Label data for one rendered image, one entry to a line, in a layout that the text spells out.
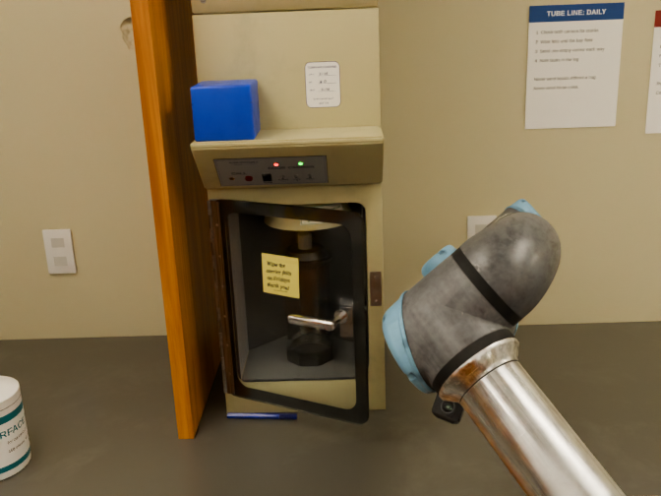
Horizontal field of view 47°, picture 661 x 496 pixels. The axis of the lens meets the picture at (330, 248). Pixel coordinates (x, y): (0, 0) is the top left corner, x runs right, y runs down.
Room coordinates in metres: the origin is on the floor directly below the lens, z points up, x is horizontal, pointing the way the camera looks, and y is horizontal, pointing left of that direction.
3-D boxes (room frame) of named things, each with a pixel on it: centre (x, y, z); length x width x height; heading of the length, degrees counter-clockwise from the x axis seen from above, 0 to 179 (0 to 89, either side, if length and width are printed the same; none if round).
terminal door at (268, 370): (1.29, 0.08, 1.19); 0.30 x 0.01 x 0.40; 62
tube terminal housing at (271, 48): (1.49, 0.06, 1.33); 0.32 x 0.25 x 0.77; 88
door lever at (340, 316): (1.23, 0.03, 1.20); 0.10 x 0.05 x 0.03; 62
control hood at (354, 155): (1.31, 0.06, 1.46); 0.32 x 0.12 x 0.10; 88
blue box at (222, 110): (1.31, 0.17, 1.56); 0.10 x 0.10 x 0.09; 88
